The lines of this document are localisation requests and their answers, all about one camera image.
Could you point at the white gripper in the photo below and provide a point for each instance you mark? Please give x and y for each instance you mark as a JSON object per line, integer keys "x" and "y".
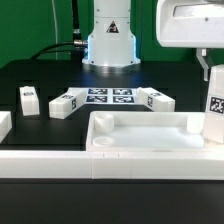
{"x": 191, "y": 24}

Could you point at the white front fence bar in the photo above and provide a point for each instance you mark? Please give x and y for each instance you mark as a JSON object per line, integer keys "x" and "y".
{"x": 203, "y": 165}

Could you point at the fiducial marker sheet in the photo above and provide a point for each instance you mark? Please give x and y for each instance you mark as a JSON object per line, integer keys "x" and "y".
{"x": 117, "y": 96}

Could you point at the white left fence block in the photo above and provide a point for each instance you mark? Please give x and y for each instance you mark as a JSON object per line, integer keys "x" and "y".
{"x": 5, "y": 124}

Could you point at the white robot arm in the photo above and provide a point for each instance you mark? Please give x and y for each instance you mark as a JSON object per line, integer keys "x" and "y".
{"x": 112, "y": 45}

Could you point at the white desk tabletop tray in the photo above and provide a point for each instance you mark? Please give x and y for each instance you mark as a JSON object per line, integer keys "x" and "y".
{"x": 132, "y": 131}

